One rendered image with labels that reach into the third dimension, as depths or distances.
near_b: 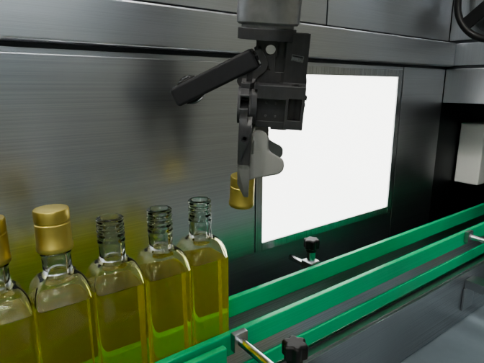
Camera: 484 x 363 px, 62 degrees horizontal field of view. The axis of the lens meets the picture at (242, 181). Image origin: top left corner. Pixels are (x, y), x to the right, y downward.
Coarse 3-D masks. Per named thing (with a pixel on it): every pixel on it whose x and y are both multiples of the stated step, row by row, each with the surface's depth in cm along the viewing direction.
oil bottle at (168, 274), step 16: (144, 256) 47; (160, 256) 47; (176, 256) 47; (144, 272) 46; (160, 272) 46; (176, 272) 47; (160, 288) 46; (176, 288) 48; (160, 304) 47; (176, 304) 48; (160, 320) 47; (176, 320) 48; (192, 320) 50; (160, 336) 47; (176, 336) 49; (192, 336) 51; (160, 352) 48; (176, 352) 49
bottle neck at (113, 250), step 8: (104, 216) 45; (112, 216) 45; (120, 216) 44; (104, 224) 43; (112, 224) 43; (120, 224) 44; (104, 232) 43; (112, 232) 43; (120, 232) 44; (104, 240) 43; (112, 240) 43; (120, 240) 44; (104, 248) 44; (112, 248) 44; (120, 248) 44; (104, 256) 44; (112, 256) 44; (120, 256) 44
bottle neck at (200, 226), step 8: (192, 200) 52; (200, 200) 52; (208, 200) 51; (192, 208) 50; (200, 208) 50; (208, 208) 51; (192, 216) 50; (200, 216) 50; (208, 216) 51; (192, 224) 51; (200, 224) 50; (208, 224) 51; (192, 232) 51; (200, 232) 51; (208, 232) 51
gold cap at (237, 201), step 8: (232, 176) 55; (232, 184) 55; (232, 192) 55; (240, 192) 55; (248, 192) 55; (232, 200) 56; (240, 200) 55; (248, 200) 55; (240, 208) 55; (248, 208) 56
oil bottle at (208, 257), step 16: (192, 240) 51; (208, 240) 51; (192, 256) 50; (208, 256) 50; (224, 256) 52; (192, 272) 50; (208, 272) 51; (224, 272) 52; (192, 288) 50; (208, 288) 51; (224, 288) 53; (192, 304) 51; (208, 304) 52; (224, 304) 53; (208, 320) 52; (224, 320) 54; (208, 336) 53
